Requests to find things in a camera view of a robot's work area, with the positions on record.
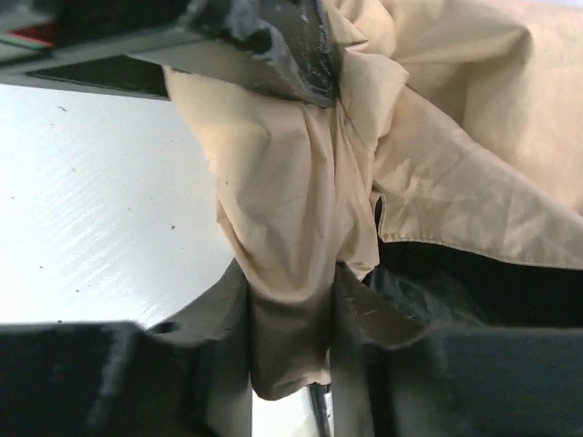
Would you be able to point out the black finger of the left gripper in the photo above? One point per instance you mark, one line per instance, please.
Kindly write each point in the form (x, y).
(120, 47)

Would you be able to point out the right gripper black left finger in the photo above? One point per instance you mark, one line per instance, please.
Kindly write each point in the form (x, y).
(187, 376)

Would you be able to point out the beige folding umbrella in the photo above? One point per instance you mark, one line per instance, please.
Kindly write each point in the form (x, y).
(447, 177)

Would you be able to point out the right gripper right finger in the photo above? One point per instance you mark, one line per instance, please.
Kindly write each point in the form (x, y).
(394, 377)

